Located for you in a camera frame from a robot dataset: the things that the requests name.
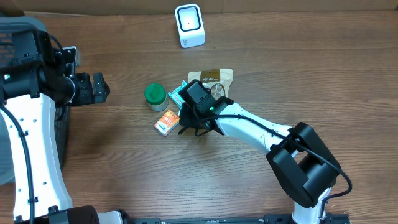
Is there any white barcode scanner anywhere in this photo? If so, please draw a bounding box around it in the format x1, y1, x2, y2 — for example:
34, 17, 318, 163
175, 3, 206, 49

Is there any beige brown snack pouch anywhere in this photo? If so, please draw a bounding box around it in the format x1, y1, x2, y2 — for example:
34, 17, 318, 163
188, 69, 234, 100

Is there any grey plastic shopping basket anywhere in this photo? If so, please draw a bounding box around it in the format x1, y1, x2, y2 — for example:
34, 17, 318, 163
1, 16, 70, 185

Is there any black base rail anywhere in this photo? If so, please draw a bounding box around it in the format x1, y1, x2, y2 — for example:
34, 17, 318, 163
130, 213, 351, 224

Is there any orange small packet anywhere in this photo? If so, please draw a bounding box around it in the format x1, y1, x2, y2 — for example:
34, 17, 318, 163
154, 110, 180, 136

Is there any green-lidded jar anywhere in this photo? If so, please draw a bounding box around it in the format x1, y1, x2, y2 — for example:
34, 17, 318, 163
144, 83, 168, 111

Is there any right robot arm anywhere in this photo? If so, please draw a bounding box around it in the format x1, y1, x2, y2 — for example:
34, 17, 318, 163
179, 80, 341, 223

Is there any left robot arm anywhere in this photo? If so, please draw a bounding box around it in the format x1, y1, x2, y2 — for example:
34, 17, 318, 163
1, 29, 129, 223

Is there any teal long snack packet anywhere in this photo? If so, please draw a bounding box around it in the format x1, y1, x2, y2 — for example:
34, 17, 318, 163
168, 80, 187, 109

